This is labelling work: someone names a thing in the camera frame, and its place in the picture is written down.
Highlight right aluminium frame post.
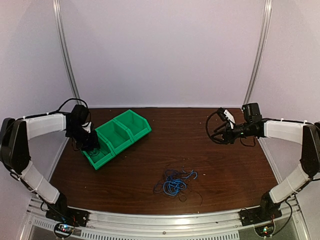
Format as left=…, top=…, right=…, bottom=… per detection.
left=243, top=0, right=273, bottom=105

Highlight right circuit board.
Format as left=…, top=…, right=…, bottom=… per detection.
left=254, top=223, right=275, bottom=238

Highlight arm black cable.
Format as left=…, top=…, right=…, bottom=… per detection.
left=205, top=111, right=233, bottom=146
left=49, top=98, right=91, bottom=126

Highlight aluminium frame post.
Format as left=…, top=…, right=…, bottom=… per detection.
left=243, top=0, right=273, bottom=105
left=52, top=0, right=86, bottom=106

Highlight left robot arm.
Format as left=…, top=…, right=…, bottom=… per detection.
left=0, top=104, right=100, bottom=222

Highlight middle green plastic bin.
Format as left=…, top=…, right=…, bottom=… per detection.
left=96, top=120, right=134, bottom=155

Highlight brown cable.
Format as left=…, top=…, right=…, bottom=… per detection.
left=159, top=172, right=205, bottom=207

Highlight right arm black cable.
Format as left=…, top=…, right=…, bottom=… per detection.
left=205, top=111, right=233, bottom=146

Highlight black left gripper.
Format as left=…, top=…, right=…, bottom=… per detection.
left=66, top=125, right=101, bottom=151

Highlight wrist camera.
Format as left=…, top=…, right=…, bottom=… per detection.
left=217, top=107, right=236, bottom=124
left=82, top=121, right=93, bottom=133

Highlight right green plastic bin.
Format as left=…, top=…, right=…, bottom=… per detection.
left=113, top=109, right=152, bottom=142

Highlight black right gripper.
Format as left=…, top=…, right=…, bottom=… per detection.
left=211, top=121, right=252, bottom=145

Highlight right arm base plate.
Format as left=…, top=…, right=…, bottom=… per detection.
left=238, top=206, right=282, bottom=226

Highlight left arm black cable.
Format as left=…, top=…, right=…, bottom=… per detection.
left=49, top=98, right=91, bottom=126

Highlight front aluminium rail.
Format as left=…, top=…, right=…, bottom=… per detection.
left=19, top=197, right=307, bottom=240

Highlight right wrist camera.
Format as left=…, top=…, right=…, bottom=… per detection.
left=217, top=107, right=236, bottom=124

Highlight circuit board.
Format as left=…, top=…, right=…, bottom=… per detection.
left=254, top=223, right=275, bottom=238
left=53, top=222, right=75, bottom=238

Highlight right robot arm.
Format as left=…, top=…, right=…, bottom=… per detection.
left=205, top=102, right=320, bottom=221

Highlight left circuit board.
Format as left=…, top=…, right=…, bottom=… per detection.
left=53, top=222, right=75, bottom=238

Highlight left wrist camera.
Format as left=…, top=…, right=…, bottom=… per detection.
left=82, top=121, right=93, bottom=133

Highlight left green plastic bin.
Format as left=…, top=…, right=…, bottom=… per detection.
left=76, top=132, right=116, bottom=170

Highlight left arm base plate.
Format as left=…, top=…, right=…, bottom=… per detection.
left=45, top=207, right=89, bottom=227

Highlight left aluminium frame post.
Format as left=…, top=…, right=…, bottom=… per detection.
left=52, top=0, right=86, bottom=106

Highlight green plastic bin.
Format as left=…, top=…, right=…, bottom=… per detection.
left=113, top=109, right=152, bottom=142
left=96, top=120, right=134, bottom=155
left=76, top=132, right=116, bottom=170

